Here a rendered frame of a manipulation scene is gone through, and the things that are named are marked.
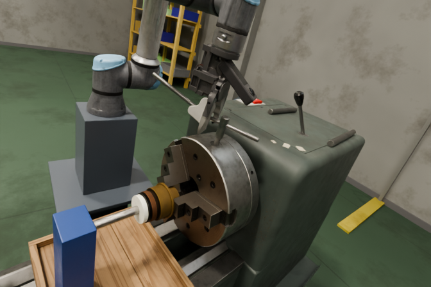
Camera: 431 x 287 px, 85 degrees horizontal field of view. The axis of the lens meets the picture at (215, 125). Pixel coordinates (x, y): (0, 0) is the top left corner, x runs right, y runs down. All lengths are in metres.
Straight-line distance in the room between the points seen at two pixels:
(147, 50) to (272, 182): 0.68
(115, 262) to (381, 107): 3.37
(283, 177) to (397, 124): 3.01
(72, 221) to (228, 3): 0.54
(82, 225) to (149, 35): 0.69
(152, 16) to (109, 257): 0.80
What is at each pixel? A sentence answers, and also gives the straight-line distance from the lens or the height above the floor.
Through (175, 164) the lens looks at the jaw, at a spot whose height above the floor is 1.16.
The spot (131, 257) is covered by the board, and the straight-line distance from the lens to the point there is 0.79.
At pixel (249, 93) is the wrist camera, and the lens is 0.55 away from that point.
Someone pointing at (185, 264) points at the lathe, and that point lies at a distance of 0.82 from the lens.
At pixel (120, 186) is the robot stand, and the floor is 0.75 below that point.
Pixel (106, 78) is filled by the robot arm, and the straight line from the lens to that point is 1.00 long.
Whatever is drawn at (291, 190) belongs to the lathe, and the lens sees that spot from 0.67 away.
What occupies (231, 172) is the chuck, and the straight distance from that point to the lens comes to 0.60.
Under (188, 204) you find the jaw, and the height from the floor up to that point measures 1.11.
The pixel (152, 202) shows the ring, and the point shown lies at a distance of 0.61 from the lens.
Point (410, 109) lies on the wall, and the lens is 3.57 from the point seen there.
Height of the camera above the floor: 1.52
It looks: 22 degrees down
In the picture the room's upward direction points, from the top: 14 degrees clockwise
